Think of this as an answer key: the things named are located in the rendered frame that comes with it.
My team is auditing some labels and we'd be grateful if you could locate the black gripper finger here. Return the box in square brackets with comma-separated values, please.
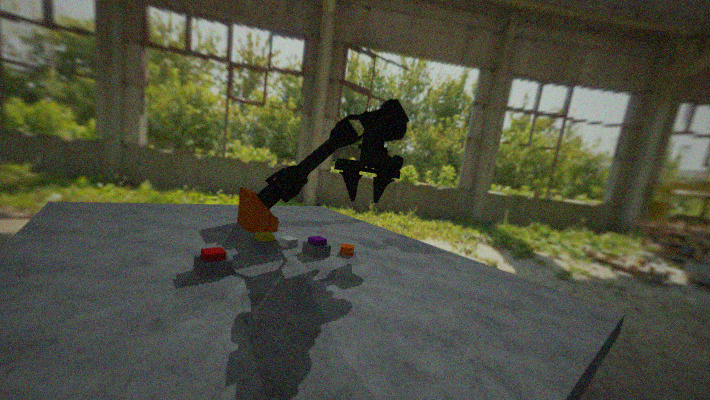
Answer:
[373, 177, 395, 203]
[339, 172, 363, 202]

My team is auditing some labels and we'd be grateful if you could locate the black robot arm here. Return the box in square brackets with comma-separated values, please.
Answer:
[257, 98, 409, 209]

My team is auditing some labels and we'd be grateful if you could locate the red button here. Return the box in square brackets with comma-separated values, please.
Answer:
[194, 247, 232, 280]

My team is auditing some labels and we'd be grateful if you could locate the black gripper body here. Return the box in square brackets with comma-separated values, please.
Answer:
[334, 140, 401, 179]

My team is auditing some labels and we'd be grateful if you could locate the yellow button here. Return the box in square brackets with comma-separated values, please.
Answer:
[249, 232, 279, 255]

